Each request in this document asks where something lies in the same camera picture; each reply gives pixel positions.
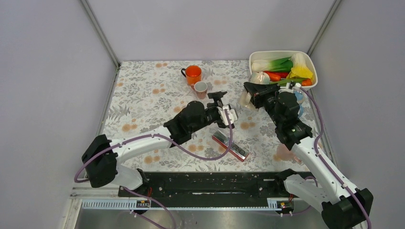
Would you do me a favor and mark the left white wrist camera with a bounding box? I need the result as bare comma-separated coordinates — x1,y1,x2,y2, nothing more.
220,105,238,126

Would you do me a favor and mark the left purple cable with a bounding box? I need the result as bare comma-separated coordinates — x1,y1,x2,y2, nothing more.
74,109,234,229

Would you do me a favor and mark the white rectangular vegetable bin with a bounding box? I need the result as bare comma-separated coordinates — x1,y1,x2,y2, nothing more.
249,51,319,89

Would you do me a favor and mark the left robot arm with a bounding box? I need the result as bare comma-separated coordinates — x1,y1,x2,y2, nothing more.
75,91,238,196

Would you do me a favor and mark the cream patterned mug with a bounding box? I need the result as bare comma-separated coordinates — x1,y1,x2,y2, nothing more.
238,72,270,111

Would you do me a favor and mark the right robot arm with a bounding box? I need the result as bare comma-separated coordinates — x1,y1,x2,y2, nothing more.
244,82,373,229

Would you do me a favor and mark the orange mug black handle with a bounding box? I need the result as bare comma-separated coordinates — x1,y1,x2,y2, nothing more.
181,65,202,86

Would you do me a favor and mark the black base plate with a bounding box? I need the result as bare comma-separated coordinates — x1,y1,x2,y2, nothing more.
136,172,290,208

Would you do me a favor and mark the floral tablecloth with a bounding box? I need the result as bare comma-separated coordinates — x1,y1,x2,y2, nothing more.
103,60,307,172

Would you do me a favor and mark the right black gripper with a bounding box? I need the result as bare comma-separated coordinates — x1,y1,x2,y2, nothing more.
244,81,283,125

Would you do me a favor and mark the orange carrot toy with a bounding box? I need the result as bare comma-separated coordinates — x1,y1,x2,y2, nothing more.
301,79,312,86

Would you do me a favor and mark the white enoki mushroom toy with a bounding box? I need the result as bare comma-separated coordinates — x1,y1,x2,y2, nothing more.
290,52,307,68

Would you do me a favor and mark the red silver rectangular box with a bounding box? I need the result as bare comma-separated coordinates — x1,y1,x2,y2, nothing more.
212,130,250,162

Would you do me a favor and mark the translucent pink pitcher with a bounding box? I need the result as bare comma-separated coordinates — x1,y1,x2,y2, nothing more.
274,144,302,164

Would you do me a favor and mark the red chili toy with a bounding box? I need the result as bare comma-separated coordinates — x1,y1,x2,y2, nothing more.
264,71,289,82

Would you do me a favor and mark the green cucumber toy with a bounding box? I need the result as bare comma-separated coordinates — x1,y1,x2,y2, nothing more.
272,78,306,86

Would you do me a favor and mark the salmon pink mug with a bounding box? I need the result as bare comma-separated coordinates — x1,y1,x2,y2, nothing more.
193,81,208,99

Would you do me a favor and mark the blue ceramic cup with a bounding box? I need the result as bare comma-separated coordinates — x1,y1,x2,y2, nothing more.
294,91,305,118

